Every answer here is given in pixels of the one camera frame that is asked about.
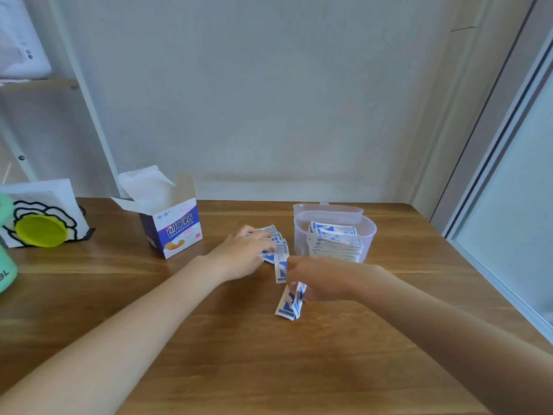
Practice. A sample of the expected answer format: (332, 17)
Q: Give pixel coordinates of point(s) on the person's left hand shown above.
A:
(235, 257)

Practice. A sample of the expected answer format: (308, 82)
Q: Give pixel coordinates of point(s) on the person's right hand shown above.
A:
(332, 278)

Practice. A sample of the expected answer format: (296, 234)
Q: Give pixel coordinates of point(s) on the person's right fingers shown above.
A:
(296, 272)

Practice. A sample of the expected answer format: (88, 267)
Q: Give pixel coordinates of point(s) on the person's left fingers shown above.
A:
(258, 244)

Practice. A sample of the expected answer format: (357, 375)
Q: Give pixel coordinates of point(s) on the blue white bandage packet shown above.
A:
(281, 263)
(284, 305)
(298, 303)

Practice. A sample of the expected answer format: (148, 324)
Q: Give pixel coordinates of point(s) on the person's left forearm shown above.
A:
(112, 341)

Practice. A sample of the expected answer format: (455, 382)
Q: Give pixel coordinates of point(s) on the person's right forearm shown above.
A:
(453, 341)

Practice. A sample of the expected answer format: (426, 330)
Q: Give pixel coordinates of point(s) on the pile of bandage packets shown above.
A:
(271, 232)

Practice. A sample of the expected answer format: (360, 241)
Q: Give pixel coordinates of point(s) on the stack of bandage packets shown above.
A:
(335, 242)

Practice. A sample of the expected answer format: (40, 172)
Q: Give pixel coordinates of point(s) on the clear plastic container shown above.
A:
(330, 216)

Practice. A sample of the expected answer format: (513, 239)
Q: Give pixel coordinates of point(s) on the open purple bandage box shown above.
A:
(175, 231)

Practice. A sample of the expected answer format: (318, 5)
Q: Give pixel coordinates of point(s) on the yellow-green round lid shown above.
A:
(41, 231)

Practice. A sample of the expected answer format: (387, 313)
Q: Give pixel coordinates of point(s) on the white shelf unit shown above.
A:
(65, 86)

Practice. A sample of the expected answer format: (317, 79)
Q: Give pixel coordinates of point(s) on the mint green bottle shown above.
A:
(5, 263)

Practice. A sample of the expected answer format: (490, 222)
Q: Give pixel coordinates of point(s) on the sliding glass door frame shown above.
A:
(497, 168)

